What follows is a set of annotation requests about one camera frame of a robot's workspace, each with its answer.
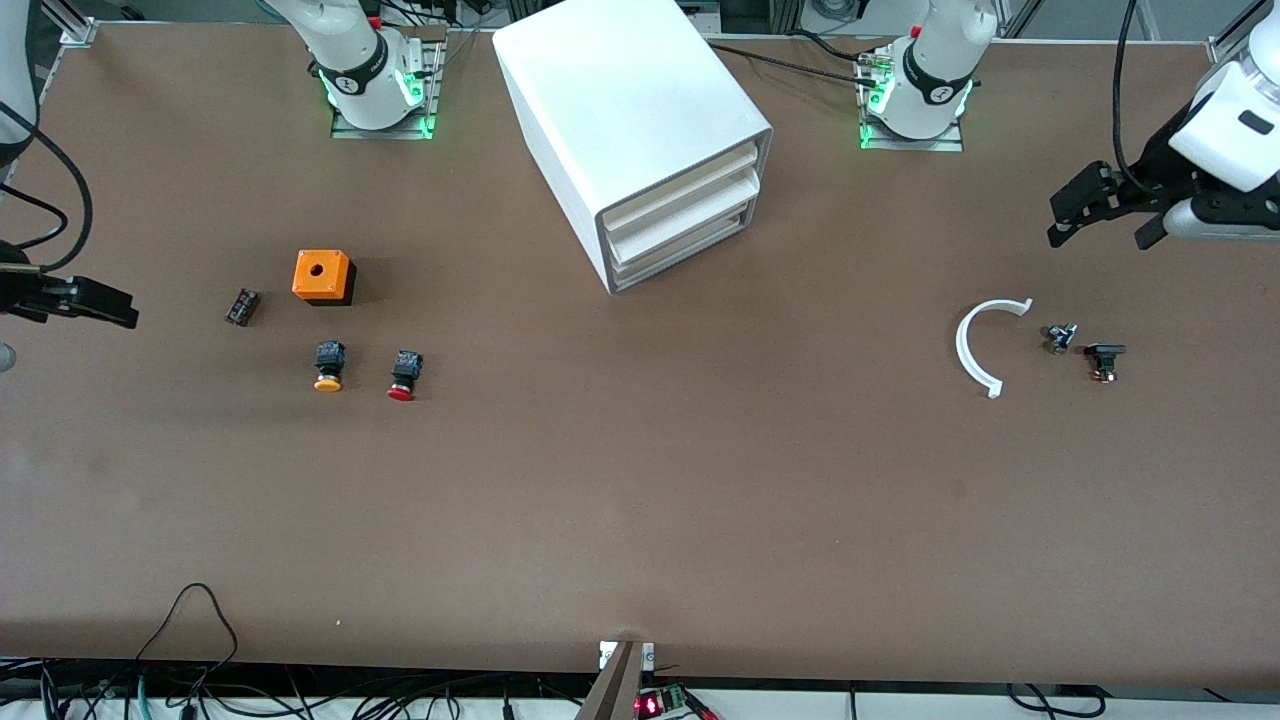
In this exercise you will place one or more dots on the aluminium frame profile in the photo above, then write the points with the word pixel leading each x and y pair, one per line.
pixel 1232 42
pixel 72 25

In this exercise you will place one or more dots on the white drawer cabinet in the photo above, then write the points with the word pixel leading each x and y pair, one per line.
pixel 620 90

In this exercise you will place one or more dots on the red push button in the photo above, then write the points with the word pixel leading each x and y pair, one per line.
pixel 404 375

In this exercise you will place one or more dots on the white curved plastic arc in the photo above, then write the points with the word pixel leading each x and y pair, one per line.
pixel 960 345

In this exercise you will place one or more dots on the orange push button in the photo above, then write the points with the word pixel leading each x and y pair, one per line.
pixel 329 365

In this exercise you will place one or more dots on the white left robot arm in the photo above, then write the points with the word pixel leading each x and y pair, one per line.
pixel 935 70

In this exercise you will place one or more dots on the small black terminal block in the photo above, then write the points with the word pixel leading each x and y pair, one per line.
pixel 242 307

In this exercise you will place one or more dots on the small black grey component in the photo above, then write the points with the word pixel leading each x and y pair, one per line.
pixel 1061 338

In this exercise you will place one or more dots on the wooden camera mount bracket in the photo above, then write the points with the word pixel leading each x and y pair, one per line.
pixel 615 685

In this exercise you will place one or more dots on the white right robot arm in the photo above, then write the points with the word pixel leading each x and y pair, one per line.
pixel 360 60

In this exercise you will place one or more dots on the circuit board with red light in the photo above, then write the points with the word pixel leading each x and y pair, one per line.
pixel 660 703

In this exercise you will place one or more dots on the black switch component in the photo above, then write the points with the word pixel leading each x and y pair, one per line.
pixel 1104 358

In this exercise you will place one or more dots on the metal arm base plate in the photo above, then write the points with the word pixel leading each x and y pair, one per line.
pixel 385 130
pixel 915 145

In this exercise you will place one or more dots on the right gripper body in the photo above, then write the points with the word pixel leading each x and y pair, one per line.
pixel 22 290

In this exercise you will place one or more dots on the orange box with hole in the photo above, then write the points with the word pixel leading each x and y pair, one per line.
pixel 320 272

